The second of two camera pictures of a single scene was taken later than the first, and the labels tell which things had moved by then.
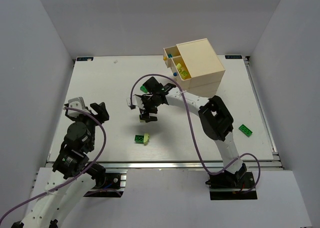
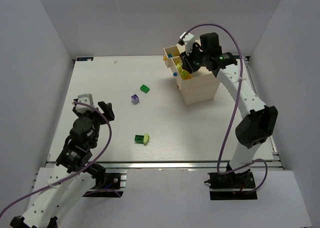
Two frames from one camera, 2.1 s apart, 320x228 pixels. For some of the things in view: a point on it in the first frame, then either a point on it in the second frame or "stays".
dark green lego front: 139,139 stays
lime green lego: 179,66 stays
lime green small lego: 184,74 stays
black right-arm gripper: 146,107 -> 188,63
